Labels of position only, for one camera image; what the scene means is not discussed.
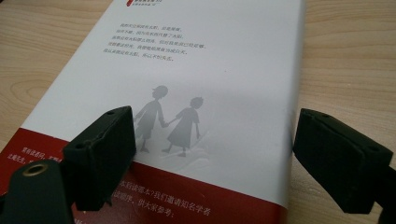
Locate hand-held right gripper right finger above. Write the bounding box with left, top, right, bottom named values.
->
left=292, top=107, right=394, bottom=216

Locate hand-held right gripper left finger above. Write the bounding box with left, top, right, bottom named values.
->
left=62, top=105, right=137, bottom=213

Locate white and red book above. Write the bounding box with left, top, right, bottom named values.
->
left=0, top=0, right=307, bottom=224

